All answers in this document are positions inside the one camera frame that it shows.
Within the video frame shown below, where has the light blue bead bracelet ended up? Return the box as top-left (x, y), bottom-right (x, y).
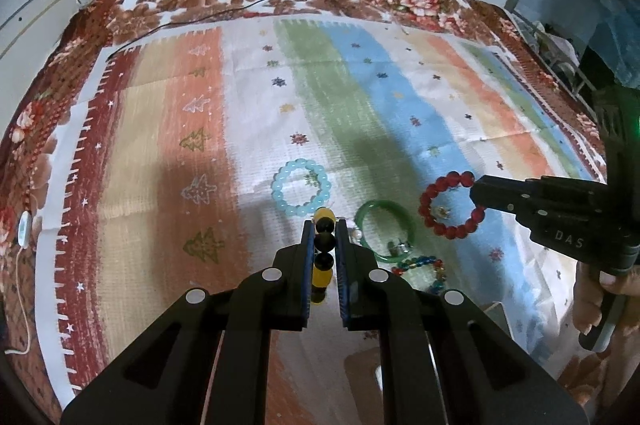
top-left (270, 157), bottom-right (331, 218)

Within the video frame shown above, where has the white charger cable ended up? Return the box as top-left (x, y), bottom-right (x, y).
top-left (4, 209), bottom-right (35, 357)

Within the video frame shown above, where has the red floral bedspread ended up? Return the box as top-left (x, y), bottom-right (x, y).
top-left (1, 0), bottom-right (612, 424)

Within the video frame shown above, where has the striped colourful cloth mat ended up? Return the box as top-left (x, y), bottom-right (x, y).
top-left (35, 16), bottom-right (604, 405)

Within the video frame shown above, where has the multicolour bead bracelet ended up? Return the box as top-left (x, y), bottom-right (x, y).
top-left (390, 255), bottom-right (448, 296)

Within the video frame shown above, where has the green jade bangle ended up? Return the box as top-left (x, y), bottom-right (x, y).
top-left (352, 200), bottom-right (416, 265)

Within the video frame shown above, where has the yellow black bead bracelet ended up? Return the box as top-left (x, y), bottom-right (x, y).
top-left (309, 206), bottom-right (338, 305)

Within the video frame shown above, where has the person right hand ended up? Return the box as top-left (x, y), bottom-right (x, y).
top-left (573, 263), bottom-right (639, 408)

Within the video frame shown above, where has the white wooden headboard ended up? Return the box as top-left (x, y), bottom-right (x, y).
top-left (1, 0), bottom-right (80, 59)

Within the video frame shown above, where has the red bead bracelet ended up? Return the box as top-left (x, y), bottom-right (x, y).
top-left (418, 170), bottom-right (487, 241)

